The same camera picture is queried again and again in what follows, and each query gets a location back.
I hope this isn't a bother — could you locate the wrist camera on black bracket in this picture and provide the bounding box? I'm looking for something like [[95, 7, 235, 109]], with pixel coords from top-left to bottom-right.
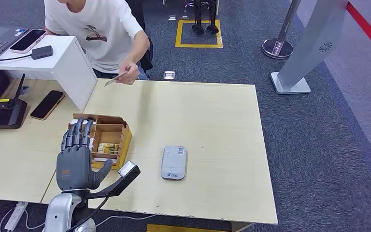
[[85, 160, 142, 200]]

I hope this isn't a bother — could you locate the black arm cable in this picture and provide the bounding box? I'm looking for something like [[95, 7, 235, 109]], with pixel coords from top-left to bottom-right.
[[65, 193, 111, 232]]

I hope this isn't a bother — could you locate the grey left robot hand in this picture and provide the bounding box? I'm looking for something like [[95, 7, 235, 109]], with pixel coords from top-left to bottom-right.
[[56, 116, 114, 192]]

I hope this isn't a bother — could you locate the cardboard organizer box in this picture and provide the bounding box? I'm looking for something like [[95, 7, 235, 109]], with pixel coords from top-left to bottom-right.
[[68, 113, 133, 171]]

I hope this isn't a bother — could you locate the yellow green key card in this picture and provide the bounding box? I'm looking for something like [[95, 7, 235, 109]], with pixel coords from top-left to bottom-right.
[[97, 143, 120, 155]]

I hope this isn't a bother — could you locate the grey card reader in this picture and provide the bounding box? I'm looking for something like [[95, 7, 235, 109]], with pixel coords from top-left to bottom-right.
[[160, 145, 188, 181]]

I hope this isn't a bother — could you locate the person's left hand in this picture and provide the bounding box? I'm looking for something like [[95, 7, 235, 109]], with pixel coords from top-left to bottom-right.
[[115, 58, 141, 86]]

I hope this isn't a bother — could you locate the black humanoid robot leg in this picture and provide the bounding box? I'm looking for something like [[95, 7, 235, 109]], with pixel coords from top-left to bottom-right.
[[207, 0, 220, 35], [192, 0, 205, 36]]

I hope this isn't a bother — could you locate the black hub cable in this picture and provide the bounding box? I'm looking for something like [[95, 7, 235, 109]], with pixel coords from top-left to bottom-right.
[[0, 54, 32, 62]]

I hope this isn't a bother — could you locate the smartphone with pink case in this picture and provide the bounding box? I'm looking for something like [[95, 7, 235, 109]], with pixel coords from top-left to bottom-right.
[[9, 29, 47, 54]]

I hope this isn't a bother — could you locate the white counter shelf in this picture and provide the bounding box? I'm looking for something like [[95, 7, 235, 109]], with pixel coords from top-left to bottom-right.
[[0, 35, 98, 111]]

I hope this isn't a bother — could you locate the yellow floor tape square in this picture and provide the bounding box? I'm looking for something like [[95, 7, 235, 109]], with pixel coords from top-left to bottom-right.
[[175, 19, 224, 49]]

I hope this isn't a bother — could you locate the grey kiosk stand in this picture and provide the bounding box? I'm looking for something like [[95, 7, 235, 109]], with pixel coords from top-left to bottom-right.
[[270, 0, 349, 95]]

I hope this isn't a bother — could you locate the black remote controller with antenna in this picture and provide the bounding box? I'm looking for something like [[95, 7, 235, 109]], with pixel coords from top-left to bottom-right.
[[0, 73, 29, 132]]

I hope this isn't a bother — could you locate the yellow green ID card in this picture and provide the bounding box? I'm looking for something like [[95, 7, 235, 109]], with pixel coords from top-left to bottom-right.
[[104, 71, 130, 87]]

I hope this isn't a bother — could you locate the white cable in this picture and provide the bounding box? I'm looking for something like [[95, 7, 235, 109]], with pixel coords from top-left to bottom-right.
[[24, 209, 158, 231]]

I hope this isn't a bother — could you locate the black office chair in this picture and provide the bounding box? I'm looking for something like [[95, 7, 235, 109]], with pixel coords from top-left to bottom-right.
[[125, 0, 154, 73]]

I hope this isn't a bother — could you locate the black adapter hub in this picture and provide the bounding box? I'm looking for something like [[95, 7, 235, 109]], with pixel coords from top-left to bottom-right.
[[30, 45, 54, 60]]

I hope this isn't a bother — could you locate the chrome stanchion post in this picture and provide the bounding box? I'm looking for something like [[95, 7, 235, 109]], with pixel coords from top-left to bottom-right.
[[261, 0, 301, 60]]

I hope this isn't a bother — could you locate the person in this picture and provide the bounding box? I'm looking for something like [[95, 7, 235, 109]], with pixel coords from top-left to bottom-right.
[[43, 0, 151, 86]]

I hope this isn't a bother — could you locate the white power strip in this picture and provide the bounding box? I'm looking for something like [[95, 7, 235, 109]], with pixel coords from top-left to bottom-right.
[[4, 202, 29, 232]]

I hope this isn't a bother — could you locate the light wooden table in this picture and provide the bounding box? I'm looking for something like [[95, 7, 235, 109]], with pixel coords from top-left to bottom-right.
[[41, 79, 279, 225], [0, 78, 87, 204]]

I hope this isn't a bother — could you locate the smartphone with orange case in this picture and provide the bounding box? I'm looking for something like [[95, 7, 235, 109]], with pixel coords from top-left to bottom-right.
[[29, 90, 66, 121]]

